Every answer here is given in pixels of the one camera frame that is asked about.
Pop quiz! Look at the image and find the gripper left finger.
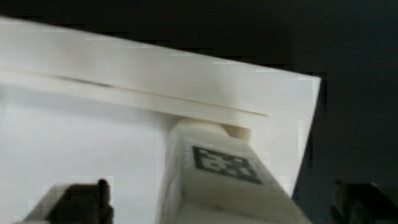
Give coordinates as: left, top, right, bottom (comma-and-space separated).
44, 179, 113, 224

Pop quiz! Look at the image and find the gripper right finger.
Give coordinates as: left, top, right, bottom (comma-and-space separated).
330, 181, 398, 224

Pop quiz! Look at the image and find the white table leg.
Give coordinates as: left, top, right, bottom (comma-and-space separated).
156, 119, 312, 224

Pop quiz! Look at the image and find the white square tabletop tray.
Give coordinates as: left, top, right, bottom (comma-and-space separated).
0, 16, 319, 224

